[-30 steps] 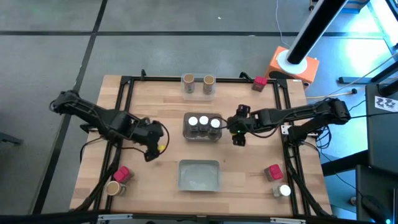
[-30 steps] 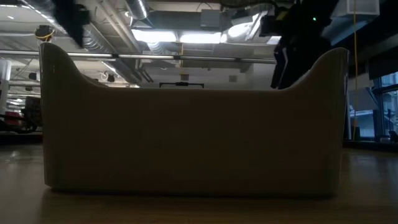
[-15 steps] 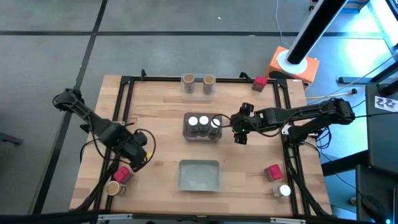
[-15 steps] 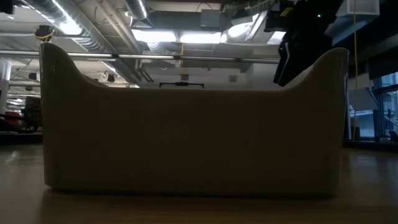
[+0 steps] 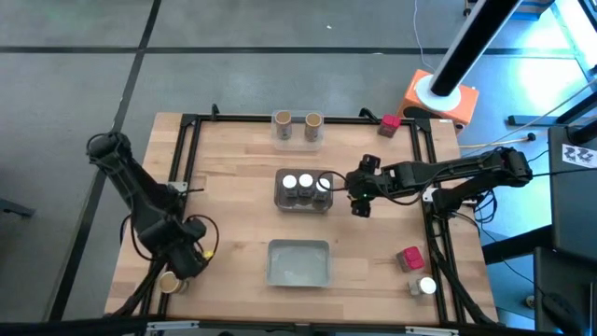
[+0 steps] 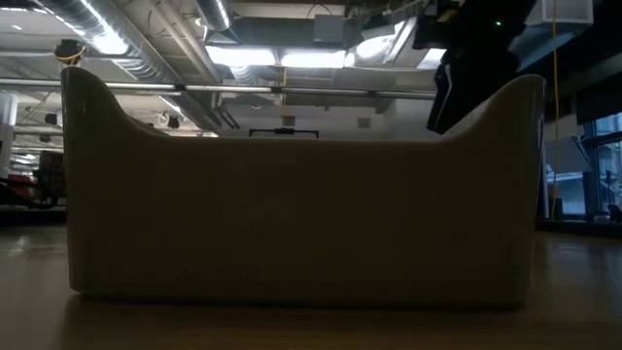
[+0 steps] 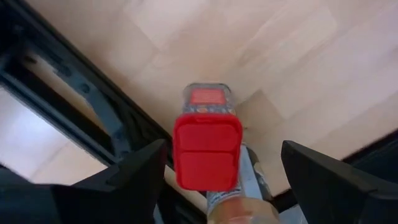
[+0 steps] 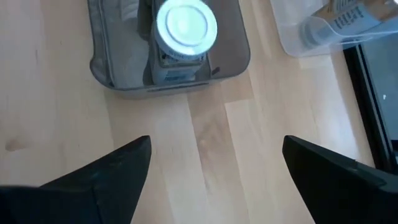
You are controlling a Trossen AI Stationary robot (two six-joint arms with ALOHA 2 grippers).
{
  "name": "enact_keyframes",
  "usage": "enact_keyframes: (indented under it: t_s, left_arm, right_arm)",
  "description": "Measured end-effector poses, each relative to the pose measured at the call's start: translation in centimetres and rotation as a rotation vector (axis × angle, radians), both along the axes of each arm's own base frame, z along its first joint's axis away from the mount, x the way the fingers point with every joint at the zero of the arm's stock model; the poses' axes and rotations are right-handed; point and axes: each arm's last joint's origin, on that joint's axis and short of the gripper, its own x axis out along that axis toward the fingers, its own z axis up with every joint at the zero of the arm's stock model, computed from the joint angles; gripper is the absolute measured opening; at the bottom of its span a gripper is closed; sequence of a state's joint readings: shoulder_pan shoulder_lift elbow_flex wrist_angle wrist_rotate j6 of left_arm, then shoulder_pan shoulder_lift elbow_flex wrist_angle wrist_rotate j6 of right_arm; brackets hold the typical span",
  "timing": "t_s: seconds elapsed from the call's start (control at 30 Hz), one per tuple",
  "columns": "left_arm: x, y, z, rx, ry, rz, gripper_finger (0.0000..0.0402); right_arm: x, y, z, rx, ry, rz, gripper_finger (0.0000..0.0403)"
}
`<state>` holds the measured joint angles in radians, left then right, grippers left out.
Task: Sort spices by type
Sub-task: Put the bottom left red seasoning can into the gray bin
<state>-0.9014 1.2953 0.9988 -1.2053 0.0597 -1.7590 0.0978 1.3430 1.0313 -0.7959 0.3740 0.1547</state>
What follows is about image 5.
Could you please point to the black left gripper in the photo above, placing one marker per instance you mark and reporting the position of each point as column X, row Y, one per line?
column 186, row 261

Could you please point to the clear plastic tray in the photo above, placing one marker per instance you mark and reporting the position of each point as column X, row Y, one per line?
column 298, row 144

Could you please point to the black desk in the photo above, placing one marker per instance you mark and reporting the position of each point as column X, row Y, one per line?
column 573, row 210

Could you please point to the black camera stand pole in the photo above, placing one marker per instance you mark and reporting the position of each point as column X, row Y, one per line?
column 471, row 42

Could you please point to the black aluminium table frame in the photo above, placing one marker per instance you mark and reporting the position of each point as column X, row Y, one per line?
column 242, row 119

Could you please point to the wood lid spice jar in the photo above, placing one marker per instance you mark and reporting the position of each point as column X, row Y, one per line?
column 283, row 122
column 313, row 123
column 170, row 282

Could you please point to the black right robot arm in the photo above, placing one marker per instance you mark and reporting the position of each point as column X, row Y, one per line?
column 466, row 168

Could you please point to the grey rectangular plastic tray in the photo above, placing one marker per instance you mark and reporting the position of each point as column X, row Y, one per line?
column 298, row 263

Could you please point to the white lid spice jar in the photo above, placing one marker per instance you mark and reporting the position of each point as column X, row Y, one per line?
column 425, row 285
column 306, row 180
column 323, row 185
column 289, row 182

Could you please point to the black computer mouse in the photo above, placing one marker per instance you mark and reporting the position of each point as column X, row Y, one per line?
column 559, row 310

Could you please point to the white round disc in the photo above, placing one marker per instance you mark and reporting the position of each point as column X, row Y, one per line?
column 426, row 98

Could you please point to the grey floor object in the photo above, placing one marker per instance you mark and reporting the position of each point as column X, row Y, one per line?
column 16, row 207

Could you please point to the black frame clamp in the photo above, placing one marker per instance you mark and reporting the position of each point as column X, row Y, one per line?
column 368, row 113
column 215, row 111

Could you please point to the red block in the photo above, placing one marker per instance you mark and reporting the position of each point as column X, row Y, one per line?
column 389, row 124
column 411, row 258

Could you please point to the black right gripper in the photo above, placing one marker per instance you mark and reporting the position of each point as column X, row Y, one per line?
column 370, row 184

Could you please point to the white paper label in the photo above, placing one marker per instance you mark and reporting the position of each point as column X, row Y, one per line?
column 578, row 155

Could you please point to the dark plastic tray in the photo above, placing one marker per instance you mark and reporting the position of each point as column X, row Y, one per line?
column 303, row 208

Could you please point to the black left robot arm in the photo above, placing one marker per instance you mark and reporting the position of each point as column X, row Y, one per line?
column 135, row 186

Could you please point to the orange box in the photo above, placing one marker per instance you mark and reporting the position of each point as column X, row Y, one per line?
column 468, row 100

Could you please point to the black stand foot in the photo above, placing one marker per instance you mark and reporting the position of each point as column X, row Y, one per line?
column 536, row 120

